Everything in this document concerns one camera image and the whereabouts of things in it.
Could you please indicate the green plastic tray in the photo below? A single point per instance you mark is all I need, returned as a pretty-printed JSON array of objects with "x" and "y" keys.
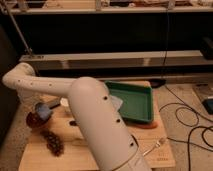
[{"x": 137, "y": 101}]

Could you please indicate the brown grape bunch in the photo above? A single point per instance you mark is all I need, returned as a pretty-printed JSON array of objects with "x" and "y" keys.
[{"x": 54, "y": 143}]

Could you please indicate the grey metal shelf beam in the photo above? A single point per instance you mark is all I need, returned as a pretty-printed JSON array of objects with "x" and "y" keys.
[{"x": 116, "y": 60}]

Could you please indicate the black handled knife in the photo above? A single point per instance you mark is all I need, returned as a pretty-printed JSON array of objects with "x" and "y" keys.
[{"x": 73, "y": 123}]

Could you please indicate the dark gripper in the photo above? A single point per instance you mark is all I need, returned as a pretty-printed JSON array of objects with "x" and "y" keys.
[{"x": 53, "y": 103}]

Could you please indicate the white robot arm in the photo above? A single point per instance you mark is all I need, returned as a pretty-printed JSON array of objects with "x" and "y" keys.
[{"x": 110, "y": 142}]

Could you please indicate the orange carrot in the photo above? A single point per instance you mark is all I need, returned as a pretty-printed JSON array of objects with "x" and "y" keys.
[{"x": 151, "y": 125}]

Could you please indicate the white cup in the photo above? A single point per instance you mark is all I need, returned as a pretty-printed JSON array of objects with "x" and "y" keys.
[{"x": 64, "y": 102}]

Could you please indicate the blue box on floor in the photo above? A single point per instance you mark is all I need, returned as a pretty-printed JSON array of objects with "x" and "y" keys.
[{"x": 208, "y": 105}]

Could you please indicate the silver fork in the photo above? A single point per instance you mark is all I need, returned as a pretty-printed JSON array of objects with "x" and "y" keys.
[{"x": 156, "y": 145}]

